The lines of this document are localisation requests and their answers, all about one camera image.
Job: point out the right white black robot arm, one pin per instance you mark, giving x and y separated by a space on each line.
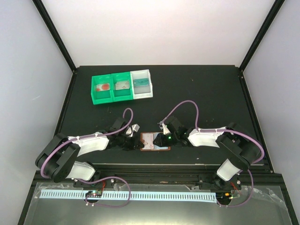
240 149

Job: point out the teal VIP card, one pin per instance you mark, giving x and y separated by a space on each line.
141 82

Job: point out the white translucent bin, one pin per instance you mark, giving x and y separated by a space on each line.
141 92

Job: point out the left green bin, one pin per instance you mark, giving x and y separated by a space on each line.
101 97

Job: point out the red spotted card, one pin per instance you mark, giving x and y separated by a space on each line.
102 87

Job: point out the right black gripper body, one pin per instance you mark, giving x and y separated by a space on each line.
169 141

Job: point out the black frame post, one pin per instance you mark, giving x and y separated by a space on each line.
54 33
274 10

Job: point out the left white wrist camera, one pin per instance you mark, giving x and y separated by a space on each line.
132 129

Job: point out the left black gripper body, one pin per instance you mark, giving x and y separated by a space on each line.
127 145

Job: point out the green bin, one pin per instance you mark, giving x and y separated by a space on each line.
122 95
101 97

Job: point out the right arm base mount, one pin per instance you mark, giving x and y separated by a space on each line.
212 182

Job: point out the small circuit board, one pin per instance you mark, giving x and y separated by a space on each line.
94 194

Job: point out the brown leather card holder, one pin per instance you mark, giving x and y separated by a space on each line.
155 135

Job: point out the right black frame post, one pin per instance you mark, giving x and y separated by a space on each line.
274 10

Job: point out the middle green bin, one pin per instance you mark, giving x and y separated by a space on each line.
122 95

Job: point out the light blue card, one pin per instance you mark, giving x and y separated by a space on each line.
161 148

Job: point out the white slotted cable duct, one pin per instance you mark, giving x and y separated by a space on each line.
133 196

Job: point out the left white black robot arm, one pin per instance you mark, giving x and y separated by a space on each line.
58 160

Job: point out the left black frame post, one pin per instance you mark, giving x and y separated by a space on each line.
54 33

